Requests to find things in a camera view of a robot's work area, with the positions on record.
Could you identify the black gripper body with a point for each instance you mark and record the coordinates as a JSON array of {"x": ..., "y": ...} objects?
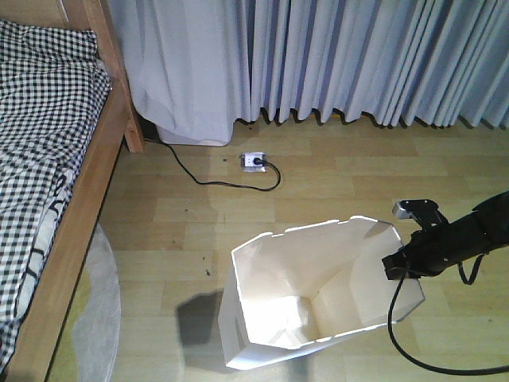
[{"x": 429, "y": 252}]

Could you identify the white plastic trash bin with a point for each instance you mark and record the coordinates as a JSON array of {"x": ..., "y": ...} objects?
[{"x": 291, "y": 294}]

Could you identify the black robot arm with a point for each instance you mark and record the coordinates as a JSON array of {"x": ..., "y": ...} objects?
[{"x": 483, "y": 230}]

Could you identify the white floor socket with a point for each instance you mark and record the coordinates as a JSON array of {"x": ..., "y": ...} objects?
[{"x": 253, "y": 162}]

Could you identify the light grey curtain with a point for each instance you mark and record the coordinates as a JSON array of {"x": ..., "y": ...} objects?
[{"x": 195, "y": 67}]

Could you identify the round grey rug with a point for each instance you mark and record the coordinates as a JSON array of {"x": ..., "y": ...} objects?
[{"x": 88, "y": 344}]

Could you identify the black white checkered bedding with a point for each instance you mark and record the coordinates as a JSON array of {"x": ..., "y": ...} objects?
[{"x": 53, "y": 89}]

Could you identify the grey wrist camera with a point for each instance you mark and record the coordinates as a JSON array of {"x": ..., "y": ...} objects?
[{"x": 424, "y": 212}]

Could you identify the wooden bed frame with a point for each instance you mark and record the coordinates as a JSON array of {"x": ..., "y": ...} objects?
[{"x": 41, "y": 329}]

